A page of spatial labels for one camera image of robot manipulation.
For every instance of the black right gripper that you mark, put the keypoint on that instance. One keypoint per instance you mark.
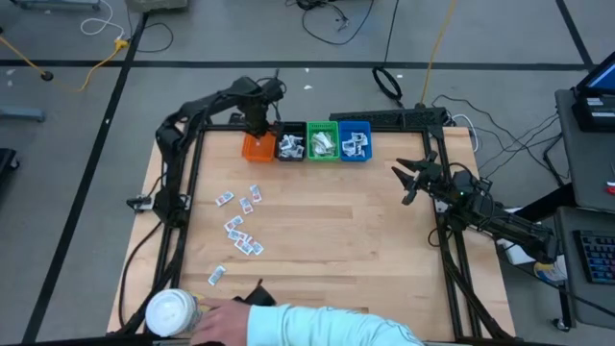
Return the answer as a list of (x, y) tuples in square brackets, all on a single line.
[(435, 180)]

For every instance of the black power strip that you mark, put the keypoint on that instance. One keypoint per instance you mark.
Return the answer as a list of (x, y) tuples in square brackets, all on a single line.
[(384, 117)]

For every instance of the white-lidded yellow wipes canister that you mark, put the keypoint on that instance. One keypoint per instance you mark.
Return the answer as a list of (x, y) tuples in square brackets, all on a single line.
[(170, 312)]

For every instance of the green-striped white packet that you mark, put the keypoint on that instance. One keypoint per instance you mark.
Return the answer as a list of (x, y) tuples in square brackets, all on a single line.
[(318, 144), (326, 152)]

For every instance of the orange plastic basket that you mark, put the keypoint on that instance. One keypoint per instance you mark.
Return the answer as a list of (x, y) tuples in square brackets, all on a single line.
[(250, 151)]

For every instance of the black desk support bar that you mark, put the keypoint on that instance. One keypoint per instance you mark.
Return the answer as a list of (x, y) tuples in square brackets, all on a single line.
[(548, 204)]

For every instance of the black plastic basket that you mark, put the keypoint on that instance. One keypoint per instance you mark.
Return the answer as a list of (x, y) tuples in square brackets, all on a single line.
[(291, 127)]

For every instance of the black laptop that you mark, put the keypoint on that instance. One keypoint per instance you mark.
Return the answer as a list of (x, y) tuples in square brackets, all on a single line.
[(596, 110)]

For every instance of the black-print white packet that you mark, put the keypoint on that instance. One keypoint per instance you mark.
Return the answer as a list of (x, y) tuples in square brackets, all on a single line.
[(299, 152), (360, 151), (287, 153), (217, 275), (296, 140), (364, 140), (348, 148), (356, 138), (285, 142)]

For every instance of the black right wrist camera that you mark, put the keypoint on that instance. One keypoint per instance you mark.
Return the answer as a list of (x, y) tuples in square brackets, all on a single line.
[(463, 180)]

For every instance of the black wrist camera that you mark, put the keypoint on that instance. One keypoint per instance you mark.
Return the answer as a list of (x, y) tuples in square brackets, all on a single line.
[(463, 180), (274, 90)]

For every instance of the grey side desk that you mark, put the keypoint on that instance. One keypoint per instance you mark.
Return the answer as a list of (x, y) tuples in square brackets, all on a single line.
[(591, 163)]

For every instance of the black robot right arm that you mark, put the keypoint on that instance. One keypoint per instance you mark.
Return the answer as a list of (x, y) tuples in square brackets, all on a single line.
[(519, 230)]

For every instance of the green plastic basket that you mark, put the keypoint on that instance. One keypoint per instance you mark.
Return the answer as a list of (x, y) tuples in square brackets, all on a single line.
[(322, 126)]

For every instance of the black keyboard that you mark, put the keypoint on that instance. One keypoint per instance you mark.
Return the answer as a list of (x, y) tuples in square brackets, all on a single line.
[(598, 257)]

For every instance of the blue-print white packet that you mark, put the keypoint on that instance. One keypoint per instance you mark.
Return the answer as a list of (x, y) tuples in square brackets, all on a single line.
[(237, 235)]

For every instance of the red object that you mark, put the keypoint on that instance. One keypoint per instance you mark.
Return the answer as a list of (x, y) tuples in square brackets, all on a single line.
[(611, 187)]

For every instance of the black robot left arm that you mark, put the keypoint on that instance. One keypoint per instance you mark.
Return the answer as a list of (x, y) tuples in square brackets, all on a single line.
[(165, 158)]

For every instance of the plain white packet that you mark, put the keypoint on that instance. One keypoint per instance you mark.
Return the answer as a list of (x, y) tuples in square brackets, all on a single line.
[(327, 140)]

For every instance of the silver arm base bracket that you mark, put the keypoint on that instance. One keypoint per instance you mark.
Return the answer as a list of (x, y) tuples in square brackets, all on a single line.
[(140, 203)]

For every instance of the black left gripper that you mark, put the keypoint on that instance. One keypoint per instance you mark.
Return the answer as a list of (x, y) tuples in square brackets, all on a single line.
[(257, 113)]

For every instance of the grey keyboard desk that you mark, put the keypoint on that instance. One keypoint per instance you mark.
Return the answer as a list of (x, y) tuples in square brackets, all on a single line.
[(591, 303)]

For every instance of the yellow white bottle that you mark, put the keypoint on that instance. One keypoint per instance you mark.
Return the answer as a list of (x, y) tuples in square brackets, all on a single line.
[(552, 273)]

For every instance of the blue plastic basket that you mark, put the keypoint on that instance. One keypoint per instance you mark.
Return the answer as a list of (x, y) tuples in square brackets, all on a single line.
[(343, 127)]

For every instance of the white cardboard box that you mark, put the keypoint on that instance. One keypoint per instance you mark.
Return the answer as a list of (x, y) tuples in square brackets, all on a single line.
[(511, 252)]

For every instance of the black floor plug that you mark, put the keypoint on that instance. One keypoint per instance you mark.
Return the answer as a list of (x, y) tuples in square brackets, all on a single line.
[(47, 75)]

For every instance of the person's forearm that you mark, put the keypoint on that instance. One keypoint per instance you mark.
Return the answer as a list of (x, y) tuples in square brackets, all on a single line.
[(327, 329)]

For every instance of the black device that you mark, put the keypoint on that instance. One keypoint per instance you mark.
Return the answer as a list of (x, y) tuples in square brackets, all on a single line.
[(259, 295)]

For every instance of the person's hand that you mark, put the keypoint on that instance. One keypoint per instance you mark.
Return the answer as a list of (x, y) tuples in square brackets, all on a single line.
[(223, 324)]

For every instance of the grey metal base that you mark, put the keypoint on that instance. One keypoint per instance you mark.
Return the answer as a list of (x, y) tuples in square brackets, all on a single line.
[(24, 113)]

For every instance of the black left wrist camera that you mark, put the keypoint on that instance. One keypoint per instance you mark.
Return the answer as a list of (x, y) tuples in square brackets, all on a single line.
[(274, 90)]

